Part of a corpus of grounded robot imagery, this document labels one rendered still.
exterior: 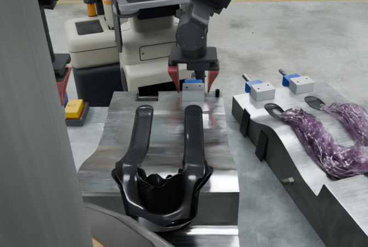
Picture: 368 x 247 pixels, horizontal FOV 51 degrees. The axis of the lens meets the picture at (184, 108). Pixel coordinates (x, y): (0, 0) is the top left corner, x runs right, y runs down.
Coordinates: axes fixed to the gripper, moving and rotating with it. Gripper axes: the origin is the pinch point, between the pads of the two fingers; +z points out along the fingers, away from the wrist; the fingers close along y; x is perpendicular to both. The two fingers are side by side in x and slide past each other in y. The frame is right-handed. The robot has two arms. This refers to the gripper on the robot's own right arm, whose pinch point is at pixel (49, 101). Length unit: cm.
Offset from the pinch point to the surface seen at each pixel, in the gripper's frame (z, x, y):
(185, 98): 5.3, 9.1, 27.4
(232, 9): 101, 326, 72
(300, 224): 14, -19, 49
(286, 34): 100, 258, 113
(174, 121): 6.2, 1.3, 25.3
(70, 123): 14.2, 11.3, -1.1
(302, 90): 9, 18, 57
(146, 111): 6.4, 5.3, 18.8
